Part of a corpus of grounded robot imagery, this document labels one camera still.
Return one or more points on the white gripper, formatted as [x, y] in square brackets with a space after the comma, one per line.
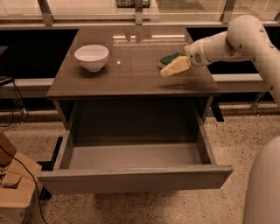
[194, 53]

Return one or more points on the green and yellow sponge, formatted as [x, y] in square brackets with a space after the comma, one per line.
[168, 59]

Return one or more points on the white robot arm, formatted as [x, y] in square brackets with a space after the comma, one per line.
[245, 39]

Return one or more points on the grey cabinet with glossy top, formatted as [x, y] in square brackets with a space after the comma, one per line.
[132, 67]

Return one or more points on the open grey top drawer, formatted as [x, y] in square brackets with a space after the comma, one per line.
[141, 145]

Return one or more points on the black cabinet foot right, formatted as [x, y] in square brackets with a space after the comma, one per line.
[216, 111]

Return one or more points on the black cabinet foot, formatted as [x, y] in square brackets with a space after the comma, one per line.
[48, 166]
[216, 111]

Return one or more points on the white ceramic bowl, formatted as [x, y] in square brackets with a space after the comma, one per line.
[92, 57]

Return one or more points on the black cabinet foot left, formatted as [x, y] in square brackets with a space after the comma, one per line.
[48, 166]

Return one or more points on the cardboard box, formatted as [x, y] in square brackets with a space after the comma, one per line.
[17, 184]

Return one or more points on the metal railing post right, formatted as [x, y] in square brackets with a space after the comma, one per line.
[226, 15]

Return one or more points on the metal railing post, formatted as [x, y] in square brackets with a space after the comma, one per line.
[139, 12]
[226, 15]
[46, 12]

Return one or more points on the metal railing post middle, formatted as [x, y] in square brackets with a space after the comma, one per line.
[139, 12]

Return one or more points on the wire basket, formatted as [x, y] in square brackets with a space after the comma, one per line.
[131, 3]

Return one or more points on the metal railing post left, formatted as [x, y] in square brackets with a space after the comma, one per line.
[46, 12]

